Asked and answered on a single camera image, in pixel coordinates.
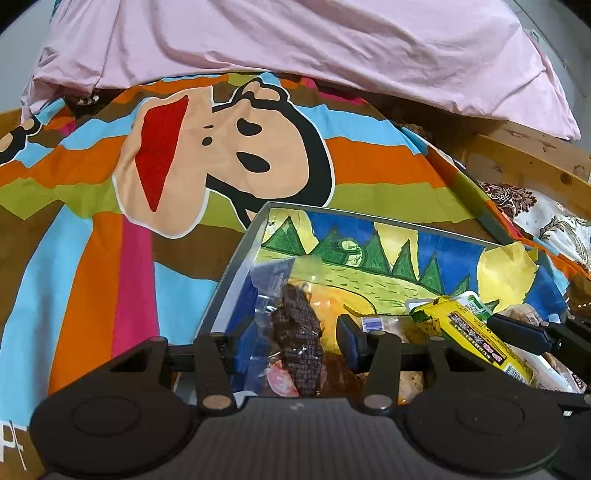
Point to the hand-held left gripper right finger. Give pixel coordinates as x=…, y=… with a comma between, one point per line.
x=348, y=344

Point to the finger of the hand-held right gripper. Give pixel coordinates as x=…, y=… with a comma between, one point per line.
x=517, y=332

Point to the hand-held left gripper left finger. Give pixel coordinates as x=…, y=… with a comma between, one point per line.
x=247, y=344

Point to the clear nut bar packet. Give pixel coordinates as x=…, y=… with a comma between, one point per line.
x=558, y=374

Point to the yellow snack packet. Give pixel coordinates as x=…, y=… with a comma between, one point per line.
x=471, y=332

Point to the clear dark jerky packet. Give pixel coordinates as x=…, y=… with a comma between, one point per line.
x=295, y=332

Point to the green white snack packet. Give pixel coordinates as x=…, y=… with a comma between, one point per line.
x=475, y=304

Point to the rice crisp packet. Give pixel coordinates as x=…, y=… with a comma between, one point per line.
x=411, y=330

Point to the metal tray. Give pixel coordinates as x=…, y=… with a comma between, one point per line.
x=240, y=267

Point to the dinosaur drawing paper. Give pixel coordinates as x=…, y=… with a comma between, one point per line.
x=415, y=272

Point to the white floral cloth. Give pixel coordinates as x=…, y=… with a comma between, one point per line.
x=554, y=221

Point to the cartoon monkey printed blanket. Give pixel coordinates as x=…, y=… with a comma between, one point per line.
x=92, y=230

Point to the pink sheet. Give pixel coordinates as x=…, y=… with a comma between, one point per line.
x=300, y=41

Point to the wooden bed frame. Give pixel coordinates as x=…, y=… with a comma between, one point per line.
x=531, y=161

